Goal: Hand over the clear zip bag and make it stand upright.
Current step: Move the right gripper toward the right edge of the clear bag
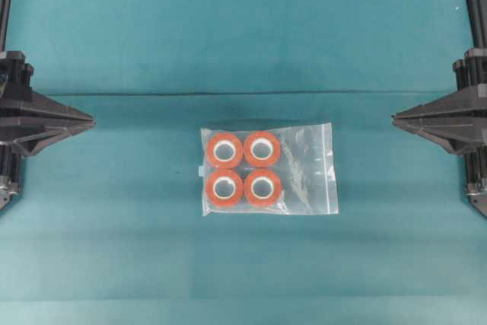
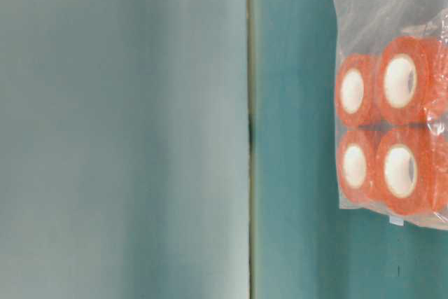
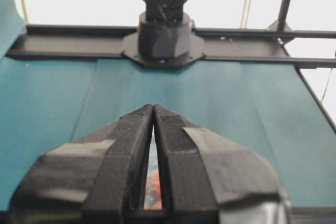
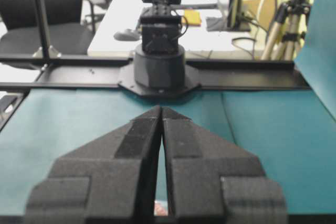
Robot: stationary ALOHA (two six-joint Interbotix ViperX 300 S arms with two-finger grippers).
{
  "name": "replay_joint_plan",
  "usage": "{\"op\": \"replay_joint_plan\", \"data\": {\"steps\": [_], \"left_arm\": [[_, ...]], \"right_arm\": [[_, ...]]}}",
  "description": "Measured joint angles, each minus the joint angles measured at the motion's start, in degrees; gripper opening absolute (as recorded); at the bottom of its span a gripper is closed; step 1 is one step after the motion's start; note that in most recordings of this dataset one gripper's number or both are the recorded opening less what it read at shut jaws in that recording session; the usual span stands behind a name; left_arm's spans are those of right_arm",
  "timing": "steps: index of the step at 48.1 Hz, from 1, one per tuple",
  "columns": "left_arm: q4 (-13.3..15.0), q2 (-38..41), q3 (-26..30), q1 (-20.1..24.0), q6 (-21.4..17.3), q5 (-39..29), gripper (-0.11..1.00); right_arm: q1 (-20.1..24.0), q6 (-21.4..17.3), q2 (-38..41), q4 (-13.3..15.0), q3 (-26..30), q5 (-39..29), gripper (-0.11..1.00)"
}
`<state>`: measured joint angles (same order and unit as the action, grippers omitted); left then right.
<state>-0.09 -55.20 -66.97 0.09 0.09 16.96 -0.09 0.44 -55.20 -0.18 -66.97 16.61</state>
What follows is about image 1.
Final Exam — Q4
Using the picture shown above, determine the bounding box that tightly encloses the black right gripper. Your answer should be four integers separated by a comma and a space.
392, 48, 486, 203

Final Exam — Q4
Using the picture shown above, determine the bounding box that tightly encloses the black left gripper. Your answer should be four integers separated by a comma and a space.
1, 51, 95, 192

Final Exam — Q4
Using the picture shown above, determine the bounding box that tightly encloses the clear zip bag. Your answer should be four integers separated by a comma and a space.
199, 123, 339, 215

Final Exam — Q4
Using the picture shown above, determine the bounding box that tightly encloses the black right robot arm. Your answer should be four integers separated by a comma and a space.
393, 0, 486, 215

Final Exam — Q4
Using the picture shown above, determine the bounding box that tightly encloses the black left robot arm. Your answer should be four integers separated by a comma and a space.
1, 0, 95, 205

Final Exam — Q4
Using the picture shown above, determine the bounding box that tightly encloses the orange tape roll top left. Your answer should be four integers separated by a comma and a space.
206, 132, 243, 169

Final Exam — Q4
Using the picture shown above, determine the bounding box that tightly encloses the orange tape roll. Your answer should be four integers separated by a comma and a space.
243, 131, 281, 167
206, 132, 243, 169
243, 169, 282, 206
205, 169, 244, 207

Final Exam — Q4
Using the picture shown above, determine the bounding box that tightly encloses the orange tape roll top right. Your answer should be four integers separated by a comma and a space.
243, 131, 281, 167

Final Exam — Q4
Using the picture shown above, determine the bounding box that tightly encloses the orange tape roll bottom left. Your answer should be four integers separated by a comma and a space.
205, 169, 244, 207

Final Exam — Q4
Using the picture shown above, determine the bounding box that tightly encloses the orange tape roll bottom right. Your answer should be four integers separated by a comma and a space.
243, 169, 282, 206

